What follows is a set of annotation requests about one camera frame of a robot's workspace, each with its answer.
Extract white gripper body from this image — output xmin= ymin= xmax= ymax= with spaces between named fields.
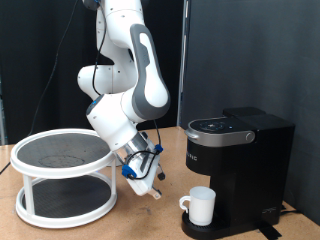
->
xmin=124 ymin=145 xmax=161 ymax=197

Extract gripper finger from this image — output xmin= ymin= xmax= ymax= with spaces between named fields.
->
xmin=156 ymin=163 xmax=167 ymax=182
xmin=148 ymin=187 xmax=164 ymax=201

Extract white mug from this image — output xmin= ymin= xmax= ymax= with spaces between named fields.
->
xmin=178 ymin=185 xmax=217 ymax=227

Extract black Keurig coffee machine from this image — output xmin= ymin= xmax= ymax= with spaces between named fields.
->
xmin=180 ymin=106 xmax=296 ymax=240

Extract white two-tier turntable stand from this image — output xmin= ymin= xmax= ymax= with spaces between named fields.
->
xmin=9 ymin=127 xmax=119 ymax=230

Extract vertical metal pole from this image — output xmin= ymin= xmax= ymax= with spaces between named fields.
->
xmin=176 ymin=0 xmax=192 ymax=128

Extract black tape strip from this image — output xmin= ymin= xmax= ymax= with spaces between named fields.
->
xmin=258 ymin=221 xmax=283 ymax=240

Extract black backdrop curtain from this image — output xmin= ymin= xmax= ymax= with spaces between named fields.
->
xmin=0 ymin=0 xmax=185 ymax=146

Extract blue cable clip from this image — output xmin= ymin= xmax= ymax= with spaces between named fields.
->
xmin=121 ymin=163 xmax=138 ymax=180

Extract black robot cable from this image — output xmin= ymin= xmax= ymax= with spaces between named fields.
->
xmin=0 ymin=0 xmax=165 ymax=182

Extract black machine power cord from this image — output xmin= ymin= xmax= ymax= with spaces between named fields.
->
xmin=279 ymin=203 xmax=303 ymax=216

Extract grey frame bar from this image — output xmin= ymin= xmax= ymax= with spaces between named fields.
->
xmin=0 ymin=76 xmax=7 ymax=146

